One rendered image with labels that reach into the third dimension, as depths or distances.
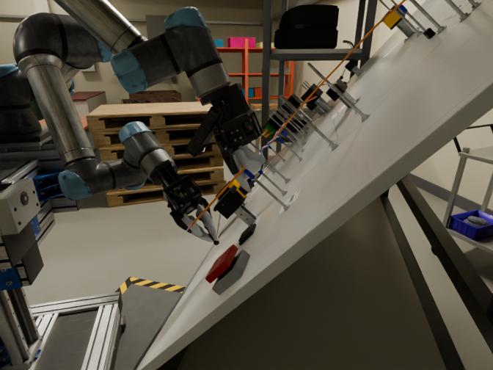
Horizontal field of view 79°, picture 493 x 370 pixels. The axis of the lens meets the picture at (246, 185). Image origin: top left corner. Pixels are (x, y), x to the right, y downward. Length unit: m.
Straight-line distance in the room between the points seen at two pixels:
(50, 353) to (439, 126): 1.68
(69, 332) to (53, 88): 1.23
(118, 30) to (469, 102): 0.63
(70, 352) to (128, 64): 1.37
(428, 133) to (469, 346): 1.89
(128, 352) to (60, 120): 1.34
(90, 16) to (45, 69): 0.22
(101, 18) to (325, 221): 0.60
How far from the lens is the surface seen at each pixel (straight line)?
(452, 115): 0.33
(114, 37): 0.74
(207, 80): 0.60
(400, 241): 1.24
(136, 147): 0.79
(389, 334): 0.86
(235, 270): 0.45
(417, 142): 0.33
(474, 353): 2.15
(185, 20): 0.62
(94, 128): 3.26
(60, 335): 1.81
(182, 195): 0.70
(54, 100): 0.88
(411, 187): 1.19
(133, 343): 1.93
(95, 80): 9.78
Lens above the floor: 1.39
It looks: 22 degrees down
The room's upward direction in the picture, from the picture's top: straight up
